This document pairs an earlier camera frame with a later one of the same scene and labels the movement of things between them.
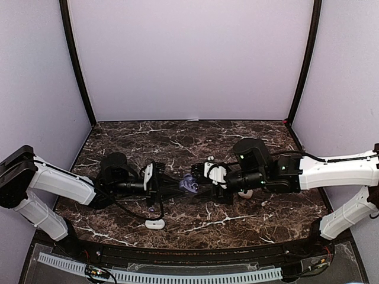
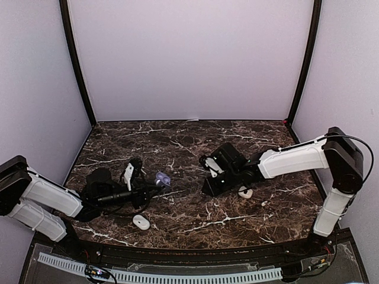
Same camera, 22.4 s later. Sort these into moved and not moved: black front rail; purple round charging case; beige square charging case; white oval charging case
Moved: purple round charging case; white oval charging case
Not moved: beige square charging case; black front rail
